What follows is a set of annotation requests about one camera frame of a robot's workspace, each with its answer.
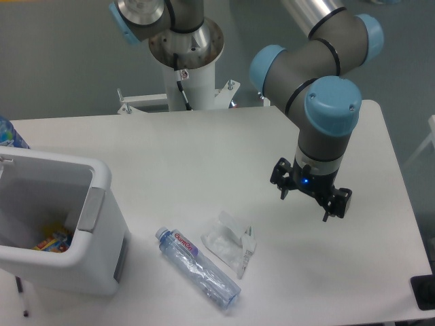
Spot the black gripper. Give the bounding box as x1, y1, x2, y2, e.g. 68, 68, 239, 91
270, 158, 352, 222

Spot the clear plastic bag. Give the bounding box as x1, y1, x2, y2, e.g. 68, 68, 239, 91
201, 211, 257, 279

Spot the clear plastic water bottle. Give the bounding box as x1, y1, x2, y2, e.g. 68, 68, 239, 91
155, 227, 241, 310

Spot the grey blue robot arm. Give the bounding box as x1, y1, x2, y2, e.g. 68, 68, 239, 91
109, 1, 384, 218

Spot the white plastic trash can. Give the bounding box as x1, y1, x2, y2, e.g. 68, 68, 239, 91
1, 147, 131, 295

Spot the black device at table edge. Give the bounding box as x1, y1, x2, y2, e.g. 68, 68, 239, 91
411, 274, 434, 311

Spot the colourful snack wrapper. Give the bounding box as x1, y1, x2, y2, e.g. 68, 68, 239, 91
32, 222, 73, 253

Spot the blue labelled bottle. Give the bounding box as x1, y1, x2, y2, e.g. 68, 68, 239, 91
0, 116, 30, 149

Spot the black pen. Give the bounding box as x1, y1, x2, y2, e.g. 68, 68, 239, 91
15, 276, 29, 318

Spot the white frame at right edge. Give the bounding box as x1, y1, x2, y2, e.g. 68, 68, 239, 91
404, 115, 434, 168

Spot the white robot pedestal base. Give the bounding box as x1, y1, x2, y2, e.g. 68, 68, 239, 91
116, 16, 271, 116

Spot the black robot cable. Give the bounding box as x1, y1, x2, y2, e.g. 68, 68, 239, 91
172, 52, 194, 111

